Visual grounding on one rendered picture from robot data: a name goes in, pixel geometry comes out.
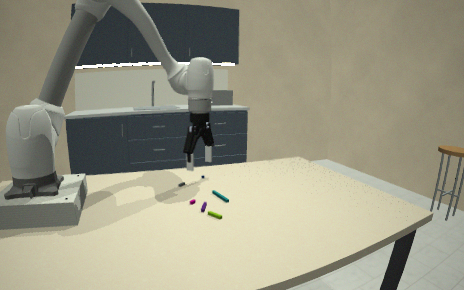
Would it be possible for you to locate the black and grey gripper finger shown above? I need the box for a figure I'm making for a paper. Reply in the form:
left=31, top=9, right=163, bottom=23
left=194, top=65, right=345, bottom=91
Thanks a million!
left=201, top=123, right=214, bottom=162
left=183, top=126, right=203, bottom=171

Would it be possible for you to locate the lime green rod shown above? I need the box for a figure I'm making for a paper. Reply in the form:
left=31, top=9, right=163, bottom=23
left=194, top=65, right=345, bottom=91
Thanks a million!
left=208, top=211, right=222, bottom=219

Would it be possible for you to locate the turquoise rod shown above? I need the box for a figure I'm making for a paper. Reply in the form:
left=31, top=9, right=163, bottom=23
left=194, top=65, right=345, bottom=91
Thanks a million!
left=212, top=190, right=229, bottom=203

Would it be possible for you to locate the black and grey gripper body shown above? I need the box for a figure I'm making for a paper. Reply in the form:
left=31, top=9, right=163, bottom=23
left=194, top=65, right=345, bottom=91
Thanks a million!
left=190, top=113, right=209, bottom=137

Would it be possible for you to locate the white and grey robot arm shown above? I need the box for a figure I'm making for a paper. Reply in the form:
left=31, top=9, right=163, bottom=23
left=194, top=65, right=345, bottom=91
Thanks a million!
left=4, top=0, right=214, bottom=200

